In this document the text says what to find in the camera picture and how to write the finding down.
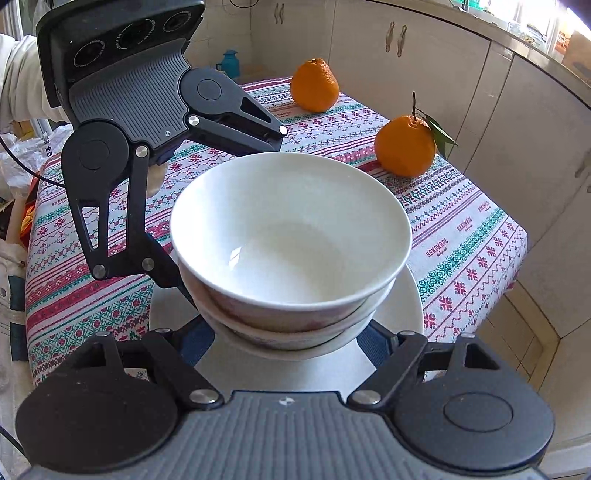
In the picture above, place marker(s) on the orange with leaf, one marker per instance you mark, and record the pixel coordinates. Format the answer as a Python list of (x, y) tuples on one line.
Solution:
[(406, 145)]

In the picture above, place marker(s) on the leafless orange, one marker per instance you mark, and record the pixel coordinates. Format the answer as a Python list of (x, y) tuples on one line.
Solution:
[(315, 85)]

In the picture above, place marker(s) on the brown cutting board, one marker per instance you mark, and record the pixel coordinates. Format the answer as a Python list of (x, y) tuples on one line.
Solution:
[(578, 48)]

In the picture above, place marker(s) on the patterned tablecloth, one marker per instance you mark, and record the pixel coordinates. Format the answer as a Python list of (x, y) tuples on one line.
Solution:
[(461, 240)]

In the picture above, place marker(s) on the stained white floral plate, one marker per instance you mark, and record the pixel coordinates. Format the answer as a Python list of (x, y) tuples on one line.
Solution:
[(300, 371)]

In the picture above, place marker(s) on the white plastic bag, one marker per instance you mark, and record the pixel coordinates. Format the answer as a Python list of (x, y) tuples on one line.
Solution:
[(27, 147)]

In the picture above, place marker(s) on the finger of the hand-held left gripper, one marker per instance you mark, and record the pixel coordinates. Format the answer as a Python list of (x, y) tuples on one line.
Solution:
[(138, 217), (258, 131)]

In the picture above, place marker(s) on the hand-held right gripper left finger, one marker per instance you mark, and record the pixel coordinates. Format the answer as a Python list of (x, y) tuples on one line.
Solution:
[(201, 339)]

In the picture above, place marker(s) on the person's left forearm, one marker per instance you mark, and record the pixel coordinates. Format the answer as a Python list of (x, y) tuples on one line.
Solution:
[(23, 78)]

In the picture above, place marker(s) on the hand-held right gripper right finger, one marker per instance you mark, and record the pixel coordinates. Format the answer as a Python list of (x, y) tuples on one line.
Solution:
[(376, 344)]

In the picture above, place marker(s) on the blue bottle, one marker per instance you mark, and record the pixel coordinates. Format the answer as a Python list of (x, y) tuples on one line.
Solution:
[(229, 64)]

